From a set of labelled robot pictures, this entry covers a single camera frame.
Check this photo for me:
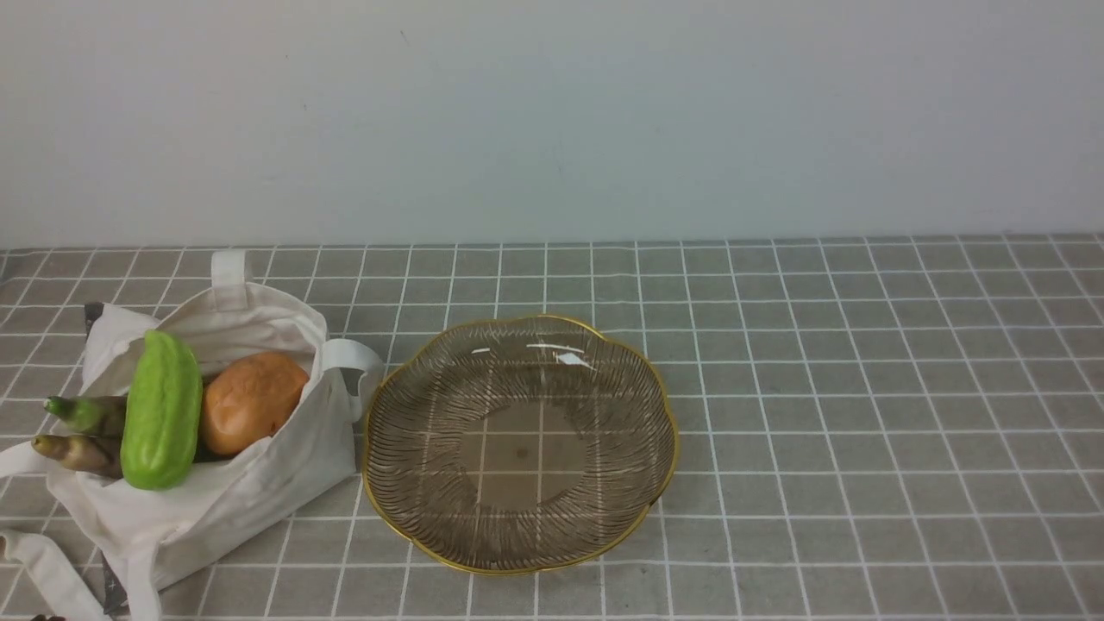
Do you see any brown bamboo shoot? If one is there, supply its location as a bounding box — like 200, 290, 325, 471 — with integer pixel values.
30, 434, 123, 480

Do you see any white cloth tote bag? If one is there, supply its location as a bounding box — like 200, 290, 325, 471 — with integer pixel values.
3, 250, 384, 620

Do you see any orange round potato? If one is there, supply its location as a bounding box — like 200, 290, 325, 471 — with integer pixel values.
200, 351, 309, 456

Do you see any green-tipped bamboo shoot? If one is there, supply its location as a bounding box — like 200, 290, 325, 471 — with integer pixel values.
43, 396, 128, 439

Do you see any gold-rimmed glass plate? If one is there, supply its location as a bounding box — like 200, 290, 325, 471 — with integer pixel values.
362, 314, 680, 575

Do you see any grey checked tablecloth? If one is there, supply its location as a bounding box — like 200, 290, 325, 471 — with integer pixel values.
0, 234, 1104, 621

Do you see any green cucumber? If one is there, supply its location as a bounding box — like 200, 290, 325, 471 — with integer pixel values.
121, 329, 204, 491

